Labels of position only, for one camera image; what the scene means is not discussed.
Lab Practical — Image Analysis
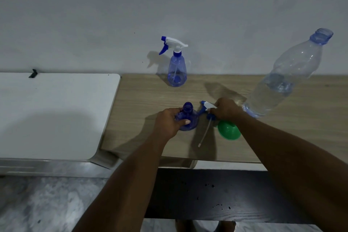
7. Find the person's left hand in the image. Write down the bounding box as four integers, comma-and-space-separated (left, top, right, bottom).
152, 107, 191, 142

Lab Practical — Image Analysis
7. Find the person's right hand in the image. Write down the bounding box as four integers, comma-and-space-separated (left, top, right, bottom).
209, 97, 244, 124

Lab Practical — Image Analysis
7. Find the white blue trigger spray head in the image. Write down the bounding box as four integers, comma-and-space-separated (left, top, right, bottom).
159, 36, 189, 55
198, 100, 218, 148

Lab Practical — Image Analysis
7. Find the green plastic funnel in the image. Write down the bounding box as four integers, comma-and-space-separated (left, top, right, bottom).
217, 120, 241, 141

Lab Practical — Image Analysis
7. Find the clear plastic water bottle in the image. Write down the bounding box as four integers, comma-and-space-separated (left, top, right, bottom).
242, 28, 334, 119

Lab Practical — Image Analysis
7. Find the person's left forearm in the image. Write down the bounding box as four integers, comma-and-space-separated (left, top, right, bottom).
72, 134, 169, 232

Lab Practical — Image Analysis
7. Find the person's right forearm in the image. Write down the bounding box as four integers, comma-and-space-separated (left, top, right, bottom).
235, 113, 348, 232

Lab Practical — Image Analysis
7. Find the person's left foot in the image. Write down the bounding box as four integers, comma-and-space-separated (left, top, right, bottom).
175, 219, 196, 232

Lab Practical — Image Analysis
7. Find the person's foot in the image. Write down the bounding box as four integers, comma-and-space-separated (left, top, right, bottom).
175, 219, 196, 232
217, 221, 236, 232

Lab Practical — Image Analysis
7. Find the person's right foot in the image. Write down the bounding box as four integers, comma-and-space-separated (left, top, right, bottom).
217, 221, 236, 232

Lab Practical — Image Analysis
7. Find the wooden table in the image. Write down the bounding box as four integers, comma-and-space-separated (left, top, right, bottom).
99, 73, 348, 170

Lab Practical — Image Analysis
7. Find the black wooden board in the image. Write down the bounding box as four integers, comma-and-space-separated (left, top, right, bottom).
144, 168, 313, 224

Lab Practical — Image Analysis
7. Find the white side table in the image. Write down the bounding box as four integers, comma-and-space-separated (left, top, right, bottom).
0, 72, 121, 178

